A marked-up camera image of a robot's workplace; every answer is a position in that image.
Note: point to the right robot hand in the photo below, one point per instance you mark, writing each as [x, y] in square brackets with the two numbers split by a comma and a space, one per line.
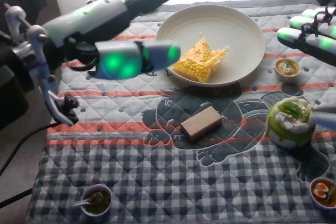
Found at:
[326, 117]

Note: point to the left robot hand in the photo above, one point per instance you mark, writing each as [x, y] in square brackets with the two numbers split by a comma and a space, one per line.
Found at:
[161, 54]

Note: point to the bag of yellow corn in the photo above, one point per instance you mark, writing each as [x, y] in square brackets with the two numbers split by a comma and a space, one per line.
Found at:
[197, 61]

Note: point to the white round plate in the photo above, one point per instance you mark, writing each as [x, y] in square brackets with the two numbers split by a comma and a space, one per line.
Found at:
[223, 32]

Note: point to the small bowl of toy noodles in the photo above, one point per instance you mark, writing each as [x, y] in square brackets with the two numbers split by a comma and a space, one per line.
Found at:
[286, 68]

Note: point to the small bowl with toy egg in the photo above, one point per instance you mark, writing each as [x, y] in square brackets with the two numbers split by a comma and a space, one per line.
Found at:
[323, 195]

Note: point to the brown wooden block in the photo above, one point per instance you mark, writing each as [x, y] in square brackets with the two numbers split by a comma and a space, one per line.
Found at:
[200, 123]

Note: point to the grey quilt with printed bear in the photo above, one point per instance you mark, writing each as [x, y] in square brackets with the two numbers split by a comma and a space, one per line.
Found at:
[157, 171]

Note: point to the small bowl of green soup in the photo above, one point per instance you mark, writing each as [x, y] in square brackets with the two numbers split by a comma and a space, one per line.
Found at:
[98, 203]

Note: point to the white toy spoon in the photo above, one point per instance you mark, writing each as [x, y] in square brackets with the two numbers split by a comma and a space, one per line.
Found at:
[80, 203]

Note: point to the white bracket stand with clamp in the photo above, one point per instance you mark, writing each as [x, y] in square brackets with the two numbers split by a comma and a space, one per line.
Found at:
[39, 51]

